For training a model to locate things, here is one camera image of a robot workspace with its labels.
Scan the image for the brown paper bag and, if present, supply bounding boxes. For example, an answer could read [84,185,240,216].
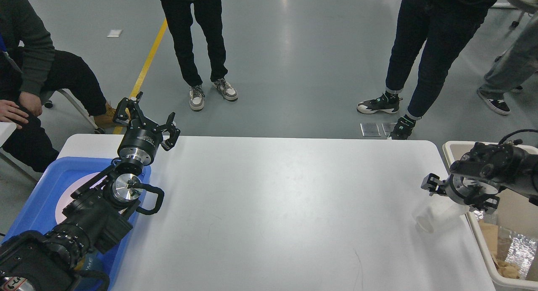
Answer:
[479,221,499,259]

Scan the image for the white rolling stand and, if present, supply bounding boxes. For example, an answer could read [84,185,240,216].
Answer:
[492,0,536,29]

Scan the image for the white side table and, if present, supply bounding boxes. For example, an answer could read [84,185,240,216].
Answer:
[0,121,17,147]

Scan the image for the person in blue jeans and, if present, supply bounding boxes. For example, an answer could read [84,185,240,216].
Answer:
[477,13,538,115]

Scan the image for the brown shoe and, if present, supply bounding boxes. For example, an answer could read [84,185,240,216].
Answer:
[93,101,124,129]

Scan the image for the beige waste bin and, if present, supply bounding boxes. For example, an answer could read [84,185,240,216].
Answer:
[443,141,538,291]

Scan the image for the person in black clothes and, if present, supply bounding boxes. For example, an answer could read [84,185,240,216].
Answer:
[357,0,497,140]

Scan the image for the white cup sideways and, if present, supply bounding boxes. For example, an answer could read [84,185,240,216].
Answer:
[412,195,469,233]

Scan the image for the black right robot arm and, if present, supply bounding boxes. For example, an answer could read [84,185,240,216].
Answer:
[421,134,538,214]

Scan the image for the floor outlet plate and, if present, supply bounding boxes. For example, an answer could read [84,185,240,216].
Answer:
[382,123,396,137]
[361,123,381,137]

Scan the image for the person with grey sneakers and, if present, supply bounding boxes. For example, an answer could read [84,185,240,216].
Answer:
[156,0,238,111]

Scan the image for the grey office chair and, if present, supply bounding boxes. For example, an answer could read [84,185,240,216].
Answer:
[0,88,106,182]

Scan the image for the foil with paper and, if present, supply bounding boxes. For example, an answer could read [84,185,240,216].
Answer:
[497,227,537,282]

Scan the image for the blue plastic tray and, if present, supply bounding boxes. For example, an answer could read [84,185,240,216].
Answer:
[1,157,132,291]

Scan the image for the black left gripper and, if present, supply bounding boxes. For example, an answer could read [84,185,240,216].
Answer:
[113,92,181,163]

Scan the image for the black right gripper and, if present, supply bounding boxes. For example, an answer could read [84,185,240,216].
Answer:
[421,173,500,214]

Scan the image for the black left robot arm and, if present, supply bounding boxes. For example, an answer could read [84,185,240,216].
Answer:
[1,92,180,291]

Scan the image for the grey-blue mug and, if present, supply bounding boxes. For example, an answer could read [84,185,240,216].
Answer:
[79,249,103,271]

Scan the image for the brown paper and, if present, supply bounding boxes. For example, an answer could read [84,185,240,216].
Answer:
[491,254,520,279]

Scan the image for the dark seated person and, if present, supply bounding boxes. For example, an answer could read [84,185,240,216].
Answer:
[0,0,107,173]

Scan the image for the pink plate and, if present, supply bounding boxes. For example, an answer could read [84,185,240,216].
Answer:
[54,172,98,224]

